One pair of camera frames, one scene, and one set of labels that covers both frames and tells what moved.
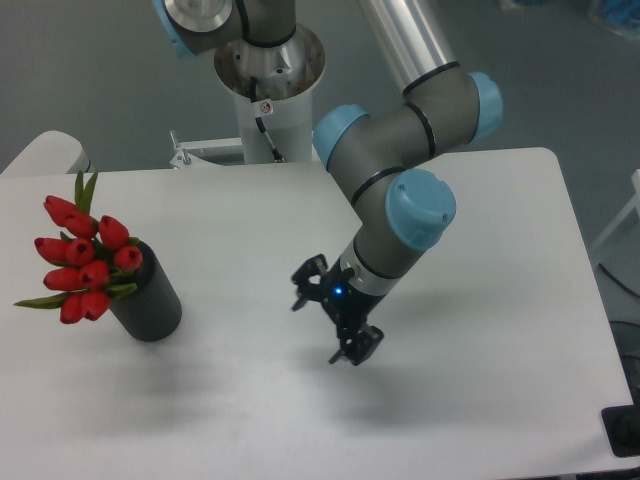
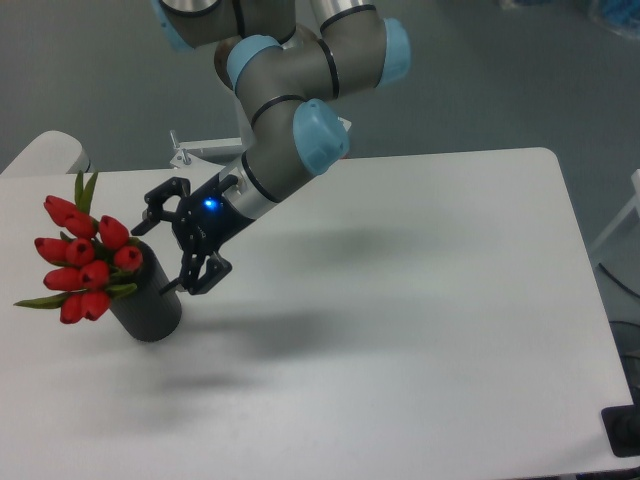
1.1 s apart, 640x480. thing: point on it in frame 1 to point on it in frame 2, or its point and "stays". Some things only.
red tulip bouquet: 90,261 stays
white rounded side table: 50,152 stays
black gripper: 348,305 to 204,223
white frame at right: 635,204 stays
